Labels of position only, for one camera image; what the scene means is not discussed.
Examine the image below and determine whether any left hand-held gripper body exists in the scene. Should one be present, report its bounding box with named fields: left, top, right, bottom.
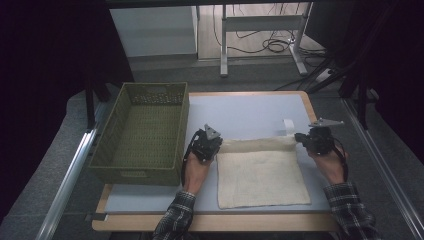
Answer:
left=192, top=123, right=224, bottom=164

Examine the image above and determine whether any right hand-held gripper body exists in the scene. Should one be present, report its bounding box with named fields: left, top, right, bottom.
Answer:
left=303, top=117, right=345, bottom=156

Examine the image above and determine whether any cream printed cloth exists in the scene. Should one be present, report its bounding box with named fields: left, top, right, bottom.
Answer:
left=215, top=119, right=312, bottom=210

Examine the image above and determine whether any olive green plastic basket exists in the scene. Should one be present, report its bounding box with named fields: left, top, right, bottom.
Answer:
left=88, top=82, right=190, bottom=187

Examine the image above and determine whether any person's right hand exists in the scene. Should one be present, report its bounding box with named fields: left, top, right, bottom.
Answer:
left=308, top=147, right=349, bottom=186

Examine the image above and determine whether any person's left hand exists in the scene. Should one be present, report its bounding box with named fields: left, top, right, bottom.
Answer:
left=182, top=152, right=213, bottom=196

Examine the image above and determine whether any pale grey foam mat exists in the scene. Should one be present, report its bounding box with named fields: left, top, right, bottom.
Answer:
left=104, top=93, right=334, bottom=214

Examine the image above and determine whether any black stand leg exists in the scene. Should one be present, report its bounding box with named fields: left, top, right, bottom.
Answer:
left=339, top=66, right=372, bottom=131
left=84, top=76, right=112, bottom=131

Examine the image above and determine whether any white power strip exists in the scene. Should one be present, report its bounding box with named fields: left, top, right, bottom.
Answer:
left=314, top=68, right=334, bottom=83

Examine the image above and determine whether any dark curtain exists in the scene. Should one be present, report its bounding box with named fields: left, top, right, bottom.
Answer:
left=304, top=0, right=424, bottom=164
left=0, top=0, right=135, bottom=224

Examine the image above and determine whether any white cabinet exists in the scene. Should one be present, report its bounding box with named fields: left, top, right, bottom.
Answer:
left=109, top=5, right=199, bottom=58

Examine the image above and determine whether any black tape piece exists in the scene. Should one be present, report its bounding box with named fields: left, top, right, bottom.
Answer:
left=84, top=213, right=108, bottom=222

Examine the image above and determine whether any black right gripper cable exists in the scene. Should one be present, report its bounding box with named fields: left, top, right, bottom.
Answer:
left=332, top=138, right=350, bottom=183

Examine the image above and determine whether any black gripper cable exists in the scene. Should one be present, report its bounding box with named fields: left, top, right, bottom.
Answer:
left=332, top=138, right=350, bottom=183
left=180, top=130, right=202, bottom=188

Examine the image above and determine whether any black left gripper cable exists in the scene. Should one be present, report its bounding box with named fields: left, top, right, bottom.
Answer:
left=180, top=130, right=202, bottom=188

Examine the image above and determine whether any aluminium rail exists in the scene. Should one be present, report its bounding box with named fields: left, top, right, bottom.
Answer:
left=343, top=98, right=424, bottom=240
left=34, top=128, right=99, bottom=240

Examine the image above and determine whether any bundle of black floor cables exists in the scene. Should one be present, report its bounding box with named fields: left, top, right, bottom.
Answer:
left=213, top=3, right=329, bottom=68

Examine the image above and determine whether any white metal desk frame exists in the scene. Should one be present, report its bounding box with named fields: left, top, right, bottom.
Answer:
left=219, top=2, right=314, bottom=78

